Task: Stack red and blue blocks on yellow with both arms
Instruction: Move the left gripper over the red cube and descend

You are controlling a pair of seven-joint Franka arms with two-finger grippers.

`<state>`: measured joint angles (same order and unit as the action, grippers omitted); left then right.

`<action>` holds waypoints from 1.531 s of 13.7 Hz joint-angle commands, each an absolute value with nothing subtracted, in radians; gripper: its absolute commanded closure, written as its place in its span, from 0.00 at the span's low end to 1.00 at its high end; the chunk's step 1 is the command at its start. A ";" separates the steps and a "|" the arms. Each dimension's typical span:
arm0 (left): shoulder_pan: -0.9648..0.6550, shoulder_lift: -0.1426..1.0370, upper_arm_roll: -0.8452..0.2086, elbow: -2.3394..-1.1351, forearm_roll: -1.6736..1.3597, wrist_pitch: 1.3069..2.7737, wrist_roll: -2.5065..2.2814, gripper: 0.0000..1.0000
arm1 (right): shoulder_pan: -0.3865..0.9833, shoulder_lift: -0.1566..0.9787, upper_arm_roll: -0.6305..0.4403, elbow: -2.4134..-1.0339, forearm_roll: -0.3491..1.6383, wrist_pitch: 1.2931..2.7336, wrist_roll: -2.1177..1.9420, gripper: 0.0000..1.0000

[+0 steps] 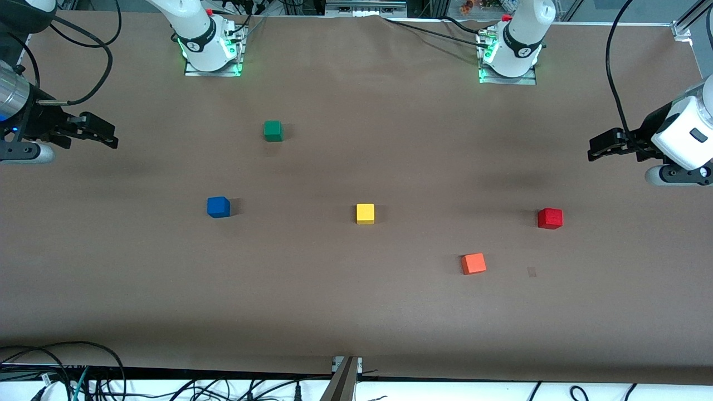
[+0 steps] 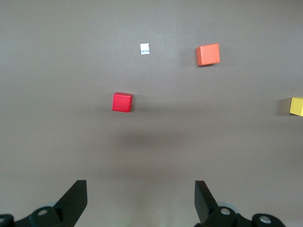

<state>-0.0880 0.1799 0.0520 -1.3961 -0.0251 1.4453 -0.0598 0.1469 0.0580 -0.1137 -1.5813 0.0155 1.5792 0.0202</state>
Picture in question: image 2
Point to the yellow wooden block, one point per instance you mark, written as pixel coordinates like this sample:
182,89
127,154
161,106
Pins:
297,106

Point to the orange wooden block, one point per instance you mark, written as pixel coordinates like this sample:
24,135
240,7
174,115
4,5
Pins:
207,54

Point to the small square tape patch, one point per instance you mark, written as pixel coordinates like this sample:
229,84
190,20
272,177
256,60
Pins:
144,49

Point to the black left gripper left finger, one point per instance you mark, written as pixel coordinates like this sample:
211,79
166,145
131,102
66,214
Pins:
73,203

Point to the red wooden block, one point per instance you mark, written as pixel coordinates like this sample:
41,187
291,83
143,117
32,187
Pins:
122,102

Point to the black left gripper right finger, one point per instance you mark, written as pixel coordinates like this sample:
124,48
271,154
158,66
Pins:
208,208

